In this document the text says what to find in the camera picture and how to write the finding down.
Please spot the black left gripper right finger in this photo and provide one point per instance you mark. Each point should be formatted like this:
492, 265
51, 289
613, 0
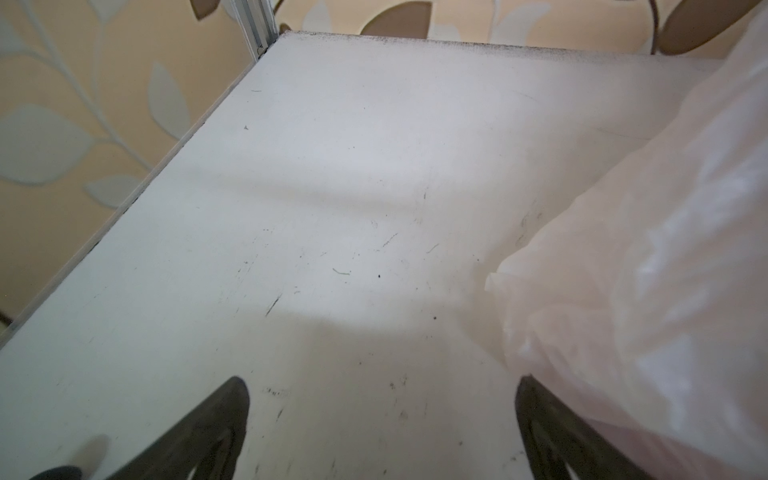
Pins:
558, 443

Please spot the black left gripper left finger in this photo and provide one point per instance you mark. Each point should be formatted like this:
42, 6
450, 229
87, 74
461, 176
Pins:
205, 444

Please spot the translucent white plastic bag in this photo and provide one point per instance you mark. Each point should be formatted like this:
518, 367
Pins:
643, 306

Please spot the aluminium frame post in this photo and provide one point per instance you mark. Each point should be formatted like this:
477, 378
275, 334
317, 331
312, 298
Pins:
258, 22

